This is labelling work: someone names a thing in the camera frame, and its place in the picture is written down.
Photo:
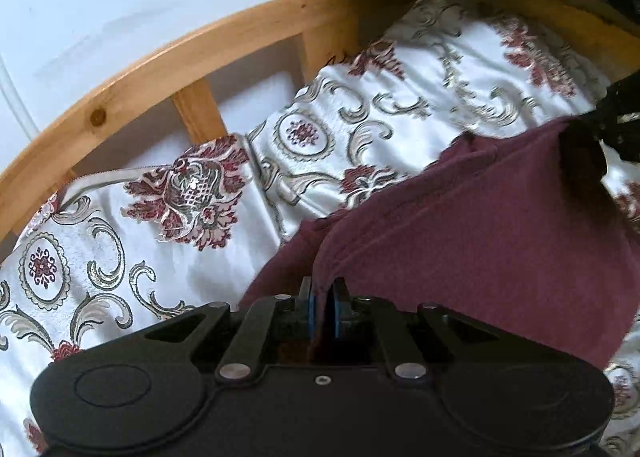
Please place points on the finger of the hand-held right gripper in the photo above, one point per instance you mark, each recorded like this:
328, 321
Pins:
620, 122
582, 162

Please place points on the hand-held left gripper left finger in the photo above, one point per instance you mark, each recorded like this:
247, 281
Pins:
312, 309

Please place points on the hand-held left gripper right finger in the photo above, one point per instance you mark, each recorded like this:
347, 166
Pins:
340, 309

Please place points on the maroon sweater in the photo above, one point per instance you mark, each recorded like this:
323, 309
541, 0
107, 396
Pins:
475, 237

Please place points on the floral satin blanket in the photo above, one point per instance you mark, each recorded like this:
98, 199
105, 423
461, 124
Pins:
150, 257

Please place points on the wooden bed frame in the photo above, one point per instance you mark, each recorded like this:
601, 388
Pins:
200, 42

